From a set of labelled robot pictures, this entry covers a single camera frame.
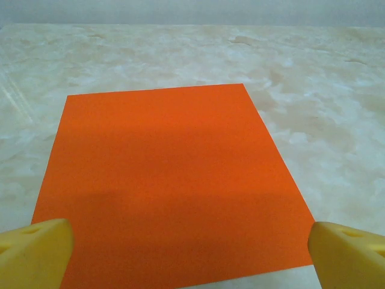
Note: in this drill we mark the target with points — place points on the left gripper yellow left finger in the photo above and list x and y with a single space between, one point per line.
33 259

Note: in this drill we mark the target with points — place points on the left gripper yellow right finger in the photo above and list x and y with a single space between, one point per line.
349 262

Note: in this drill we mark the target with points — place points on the orange square paper sheet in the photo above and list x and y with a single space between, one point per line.
168 180

